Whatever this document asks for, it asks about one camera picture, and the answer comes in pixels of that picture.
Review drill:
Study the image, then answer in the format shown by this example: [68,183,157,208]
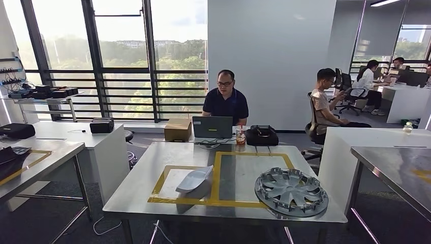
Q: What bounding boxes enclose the white plastic part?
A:
[175,165,214,194]

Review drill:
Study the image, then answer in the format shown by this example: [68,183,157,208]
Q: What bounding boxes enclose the black plastic part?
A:
[0,146,33,181]

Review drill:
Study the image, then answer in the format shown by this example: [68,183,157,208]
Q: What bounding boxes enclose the dark grey laptop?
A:
[192,116,234,139]

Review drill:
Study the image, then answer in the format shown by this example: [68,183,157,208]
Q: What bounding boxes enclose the plastic drink cup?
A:
[235,125,247,146]

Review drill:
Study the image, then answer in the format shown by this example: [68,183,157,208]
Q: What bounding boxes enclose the closed cardboard box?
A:
[164,117,193,142]

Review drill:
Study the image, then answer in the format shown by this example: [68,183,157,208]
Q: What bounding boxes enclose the black carry bag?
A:
[244,125,280,147]

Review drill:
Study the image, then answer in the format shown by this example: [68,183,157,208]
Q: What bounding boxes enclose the black round stool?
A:
[124,129,138,169]

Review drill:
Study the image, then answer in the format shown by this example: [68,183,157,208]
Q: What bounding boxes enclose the silver wheel hubcap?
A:
[254,167,329,218]

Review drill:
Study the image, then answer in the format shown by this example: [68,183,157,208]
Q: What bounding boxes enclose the black window railing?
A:
[0,0,208,123]

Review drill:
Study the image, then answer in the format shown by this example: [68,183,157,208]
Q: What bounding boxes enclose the black equipment case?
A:
[89,117,115,134]

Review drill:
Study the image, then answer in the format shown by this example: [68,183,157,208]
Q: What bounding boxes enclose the black battery case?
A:
[33,84,52,100]
[50,86,79,99]
[8,90,34,100]

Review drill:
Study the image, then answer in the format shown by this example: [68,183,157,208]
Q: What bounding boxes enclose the steel rack table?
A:
[2,91,85,124]

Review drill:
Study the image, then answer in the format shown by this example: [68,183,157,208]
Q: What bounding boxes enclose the grey roller blind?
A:
[353,0,405,56]

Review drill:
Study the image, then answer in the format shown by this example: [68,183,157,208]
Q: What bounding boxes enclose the white desk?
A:
[377,84,431,125]

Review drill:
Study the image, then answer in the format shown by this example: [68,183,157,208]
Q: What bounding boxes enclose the black zip case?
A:
[0,123,37,140]

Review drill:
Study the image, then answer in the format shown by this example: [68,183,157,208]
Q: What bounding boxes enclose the black monitor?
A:
[397,70,430,87]

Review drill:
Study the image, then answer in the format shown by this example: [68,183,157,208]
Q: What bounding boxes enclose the ceiling light strip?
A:
[370,0,402,8]

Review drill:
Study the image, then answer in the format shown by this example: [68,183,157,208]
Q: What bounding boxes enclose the black laptop cables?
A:
[197,137,236,150]

